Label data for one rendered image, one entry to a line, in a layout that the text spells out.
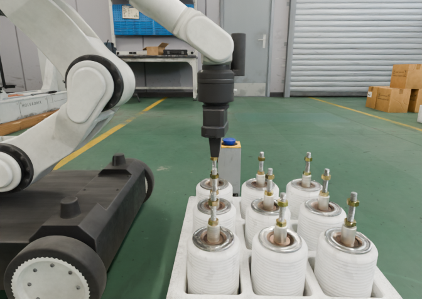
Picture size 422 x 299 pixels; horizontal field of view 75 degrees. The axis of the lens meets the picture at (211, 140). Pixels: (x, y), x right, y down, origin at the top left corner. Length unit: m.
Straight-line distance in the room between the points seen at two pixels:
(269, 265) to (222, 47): 0.43
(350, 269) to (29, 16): 0.84
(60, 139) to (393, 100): 3.88
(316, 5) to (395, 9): 1.46
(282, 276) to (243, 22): 5.30
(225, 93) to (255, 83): 4.97
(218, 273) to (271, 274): 0.09
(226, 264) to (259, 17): 5.35
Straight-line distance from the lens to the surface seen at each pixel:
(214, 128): 0.62
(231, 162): 0.85
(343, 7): 6.06
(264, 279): 0.53
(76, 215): 0.73
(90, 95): 0.72
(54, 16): 0.81
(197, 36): 0.61
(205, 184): 0.72
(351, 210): 0.53
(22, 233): 0.81
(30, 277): 0.75
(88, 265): 0.66
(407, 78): 4.24
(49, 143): 0.85
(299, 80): 5.73
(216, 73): 0.62
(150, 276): 0.84
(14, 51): 6.73
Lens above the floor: 0.54
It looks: 15 degrees down
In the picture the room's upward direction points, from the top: straight up
